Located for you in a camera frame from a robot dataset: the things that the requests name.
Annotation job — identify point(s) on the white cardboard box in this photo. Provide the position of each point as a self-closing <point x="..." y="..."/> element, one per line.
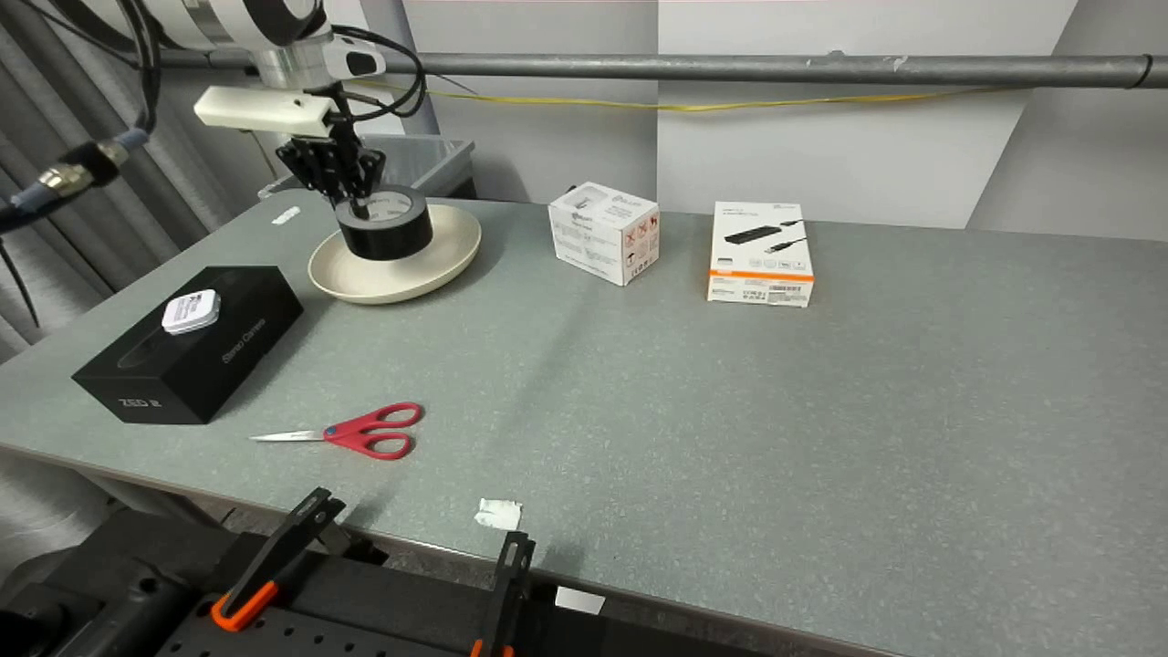
<point x="603" y="237"/>

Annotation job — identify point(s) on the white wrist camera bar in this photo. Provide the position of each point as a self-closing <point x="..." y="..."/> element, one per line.
<point x="260" y="111"/>

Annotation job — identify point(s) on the white tape scrap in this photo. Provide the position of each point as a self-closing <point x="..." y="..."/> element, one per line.
<point x="496" y="511"/>
<point x="286" y="218"/>

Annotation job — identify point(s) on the black masking tape roll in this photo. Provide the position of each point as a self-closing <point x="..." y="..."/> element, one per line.
<point x="385" y="235"/>

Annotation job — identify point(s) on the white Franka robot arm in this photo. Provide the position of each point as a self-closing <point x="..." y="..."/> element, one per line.
<point x="241" y="18"/>

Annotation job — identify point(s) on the orange and white product box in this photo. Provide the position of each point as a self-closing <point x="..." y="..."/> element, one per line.
<point x="760" y="255"/>

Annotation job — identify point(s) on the black orange bar clamp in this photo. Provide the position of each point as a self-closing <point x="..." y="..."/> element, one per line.
<point x="505" y="597"/>
<point x="276" y="561"/>

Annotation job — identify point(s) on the white label sticker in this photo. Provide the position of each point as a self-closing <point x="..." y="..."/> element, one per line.
<point x="576" y="598"/>

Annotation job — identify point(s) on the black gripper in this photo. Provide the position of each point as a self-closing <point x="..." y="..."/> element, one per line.
<point x="344" y="120"/>

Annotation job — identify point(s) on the white round plate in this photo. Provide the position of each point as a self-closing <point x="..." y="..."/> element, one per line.
<point x="401" y="277"/>

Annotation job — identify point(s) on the black rectangular box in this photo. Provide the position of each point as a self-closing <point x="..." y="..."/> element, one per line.
<point x="182" y="371"/>

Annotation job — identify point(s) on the grey metal pipe rail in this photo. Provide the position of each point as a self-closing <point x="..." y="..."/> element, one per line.
<point x="732" y="68"/>

